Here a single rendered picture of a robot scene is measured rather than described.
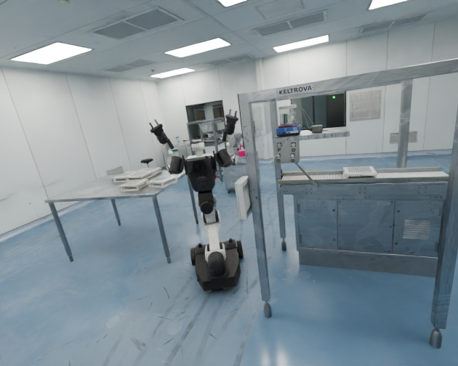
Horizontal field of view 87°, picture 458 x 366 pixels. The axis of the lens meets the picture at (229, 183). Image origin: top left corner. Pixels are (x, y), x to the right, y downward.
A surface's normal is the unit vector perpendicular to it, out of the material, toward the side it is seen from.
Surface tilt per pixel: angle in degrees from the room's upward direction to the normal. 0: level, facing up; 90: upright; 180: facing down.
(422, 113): 90
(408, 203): 90
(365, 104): 90
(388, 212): 90
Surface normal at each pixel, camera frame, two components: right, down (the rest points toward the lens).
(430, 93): -0.36, 0.31
